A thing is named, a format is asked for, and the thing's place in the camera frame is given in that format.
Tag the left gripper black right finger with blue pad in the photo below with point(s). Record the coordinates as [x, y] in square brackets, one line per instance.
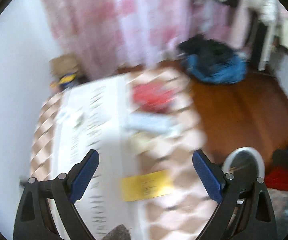
[244, 209]

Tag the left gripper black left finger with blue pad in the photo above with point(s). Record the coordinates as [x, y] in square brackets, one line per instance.
[34, 219]

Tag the yellow box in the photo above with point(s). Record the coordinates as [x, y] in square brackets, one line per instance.
[146, 186]

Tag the long white box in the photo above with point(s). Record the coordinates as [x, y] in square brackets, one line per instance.
[154, 123]

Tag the red cola can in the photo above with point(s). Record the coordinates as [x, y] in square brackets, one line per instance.
[153, 97]

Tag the white round trash bin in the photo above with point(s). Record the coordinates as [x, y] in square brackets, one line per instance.
[245, 163]

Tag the red blanket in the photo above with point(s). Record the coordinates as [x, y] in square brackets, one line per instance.
[277, 179]

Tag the blue and black clothes pile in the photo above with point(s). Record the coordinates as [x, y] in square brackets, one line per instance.
[210, 61]

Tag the checkered tablecloth with text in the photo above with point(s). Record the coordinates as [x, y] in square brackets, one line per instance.
[93, 116]

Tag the yellow lid blue tin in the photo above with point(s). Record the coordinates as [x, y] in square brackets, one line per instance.
[68, 80]

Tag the clothes rack with coats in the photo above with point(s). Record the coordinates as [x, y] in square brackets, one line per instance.
[256, 29]

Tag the brown paper bag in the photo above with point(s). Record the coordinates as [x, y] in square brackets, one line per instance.
[65, 64]

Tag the pink floral curtain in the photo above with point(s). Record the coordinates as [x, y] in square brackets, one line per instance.
[106, 34]

